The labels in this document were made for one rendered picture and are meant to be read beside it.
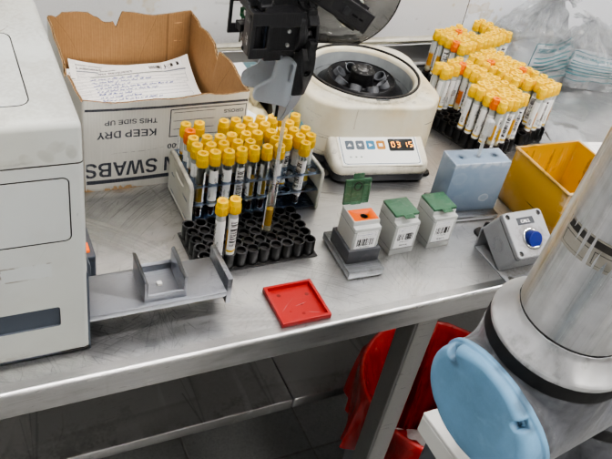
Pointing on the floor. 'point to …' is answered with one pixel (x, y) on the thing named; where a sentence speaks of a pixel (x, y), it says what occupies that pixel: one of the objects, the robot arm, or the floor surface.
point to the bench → (254, 321)
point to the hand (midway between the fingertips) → (284, 108)
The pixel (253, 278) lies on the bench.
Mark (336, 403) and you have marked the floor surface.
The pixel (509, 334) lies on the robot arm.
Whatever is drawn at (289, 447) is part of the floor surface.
